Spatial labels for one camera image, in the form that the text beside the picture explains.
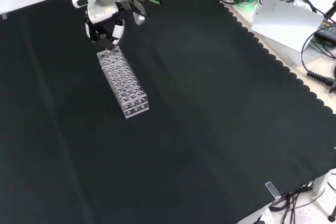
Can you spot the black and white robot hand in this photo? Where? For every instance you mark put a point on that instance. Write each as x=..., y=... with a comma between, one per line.
x=102, y=14

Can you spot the clear glass test tube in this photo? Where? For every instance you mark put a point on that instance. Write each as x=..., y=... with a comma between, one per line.
x=102, y=36

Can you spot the clear plastic test tube rack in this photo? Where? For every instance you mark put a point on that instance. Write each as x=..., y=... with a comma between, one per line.
x=131, y=110

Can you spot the black table cloth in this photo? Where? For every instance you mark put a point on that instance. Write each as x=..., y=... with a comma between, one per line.
x=183, y=129

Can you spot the pale board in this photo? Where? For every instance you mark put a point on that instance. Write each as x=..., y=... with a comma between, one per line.
x=283, y=22

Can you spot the black power adapter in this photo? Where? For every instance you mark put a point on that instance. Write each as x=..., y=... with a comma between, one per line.
x=328, y=31

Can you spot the black tripod leg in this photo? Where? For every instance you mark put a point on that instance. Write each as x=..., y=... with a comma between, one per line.
x=330, y=11

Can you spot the white power strip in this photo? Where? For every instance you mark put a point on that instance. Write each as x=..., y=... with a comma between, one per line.
x=263, y=217

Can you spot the white table leg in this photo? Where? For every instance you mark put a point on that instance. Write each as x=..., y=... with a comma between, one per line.
x=319, y=184

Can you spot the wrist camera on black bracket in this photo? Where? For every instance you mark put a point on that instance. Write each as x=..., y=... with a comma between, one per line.
x=139, y=15

